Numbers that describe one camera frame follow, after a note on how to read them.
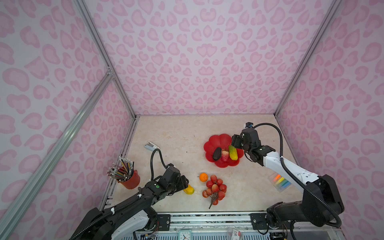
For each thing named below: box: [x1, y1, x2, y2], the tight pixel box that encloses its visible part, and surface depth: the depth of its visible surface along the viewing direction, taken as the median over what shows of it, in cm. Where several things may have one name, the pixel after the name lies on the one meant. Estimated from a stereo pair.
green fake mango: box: [229, 145, 238, 161], surface depth 94 cm
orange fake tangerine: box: [199, 172, 209, 183], surface depth 87 cm
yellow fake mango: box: [183, 184, 195, 195], surface depth 83 cm
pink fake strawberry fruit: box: [221, 150, 230, 162], surface depth 95 cm
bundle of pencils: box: [106, 156, 134, 182], surface depth 78 cm
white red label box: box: [227, 227, 241, 240], surface depth 70 cm
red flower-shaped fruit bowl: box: [203, 134, 244, 168], surface depth 96 cm
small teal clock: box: [178, 229, 192, 240], surface depth 69 cm
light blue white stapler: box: [144, 141, 160, 152], surface depth 102 cm
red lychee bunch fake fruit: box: [202, 174, 227, 210], surface depth 80 cm
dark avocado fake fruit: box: [213, 147, 222, 161], surface depth 96 cm
